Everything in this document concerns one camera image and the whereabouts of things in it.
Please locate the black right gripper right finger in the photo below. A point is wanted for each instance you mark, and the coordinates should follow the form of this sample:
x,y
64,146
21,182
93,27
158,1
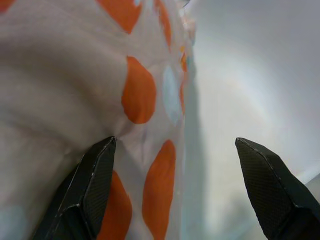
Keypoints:
x,y
275,195

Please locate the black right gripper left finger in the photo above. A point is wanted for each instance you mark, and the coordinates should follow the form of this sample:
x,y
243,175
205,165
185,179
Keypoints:
x,y
85,195

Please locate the white plastic chair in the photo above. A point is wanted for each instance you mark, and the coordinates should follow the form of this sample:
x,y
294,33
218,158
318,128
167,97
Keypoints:
x,y
250,75

